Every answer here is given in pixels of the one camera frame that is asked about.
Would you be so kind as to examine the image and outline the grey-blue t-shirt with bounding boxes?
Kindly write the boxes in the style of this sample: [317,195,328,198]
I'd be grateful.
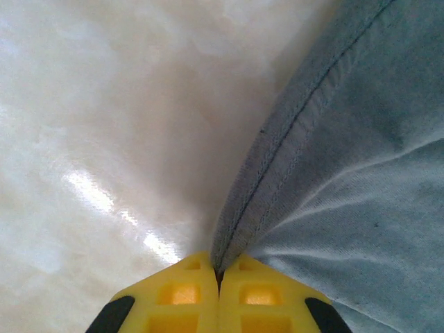
[210,0,444,333]

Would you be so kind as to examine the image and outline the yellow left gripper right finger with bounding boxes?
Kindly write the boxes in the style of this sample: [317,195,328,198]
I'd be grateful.
[219,254,353,333]

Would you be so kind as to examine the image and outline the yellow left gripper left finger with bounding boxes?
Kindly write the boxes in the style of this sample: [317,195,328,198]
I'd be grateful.
[85,251,221,333]

